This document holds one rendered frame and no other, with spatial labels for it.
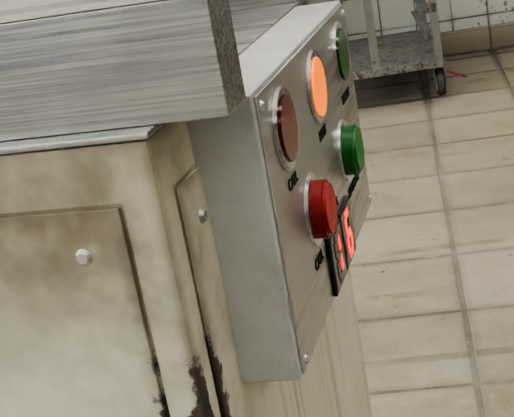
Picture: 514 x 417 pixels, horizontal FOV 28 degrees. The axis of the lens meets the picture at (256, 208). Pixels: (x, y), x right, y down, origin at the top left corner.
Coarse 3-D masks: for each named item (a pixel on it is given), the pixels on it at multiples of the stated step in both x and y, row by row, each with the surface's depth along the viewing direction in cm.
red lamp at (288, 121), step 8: (288, 96) 48; (280, 104) 47; (288, 104) 48; (280, 112) 47; (288, 112) 48; (280, 120) 47; (288, 120) 48; (296, 120) 50; (280, 128) 47; (288, 128) 48; (296, 128) 49; (288, 136) 48; (296, 136) 49; (288, 144) 48; (296, 144) 49; (288, 152) 47; (296, 152) 49; (288, 160) 48
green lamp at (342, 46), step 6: (342, 30) 63; (342, 36) 62; (342, 42) 62; (342, 48) 62; (342, 54) 62; (342, 60) 62; (348, 60) 64; (342, 66) 62; (348, 66) 64; (342, 72) 62; (348, 72) 64
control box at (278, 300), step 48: (288, 48) 52; (336, 48) 61; (336, 96) 61; (192, 144) 45; (240, 144) 45; (336, 144) 60; (240, 192) 45; (288, 192) 48; (336, 192) 59; (240, 240) 46; (288, 240) 47; (240, 288) 47; (288, 288) 47; (336, 288) 56; (240, 336) 48; (288, 336) 47
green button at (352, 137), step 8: (344, 128) 61; (352, 128) 61; (344, 136) 60; (352, 136) 60; (360, 136) 62; (344, 144) 60; (352, 144) 60; (360, 144) 62; (344, 152) 60; (352, 152) 60; (360, 152) 61; (344, 160) 60; (352, 160) 60; (360, 160) 61; (352, 168) 60; (360, 168) 61
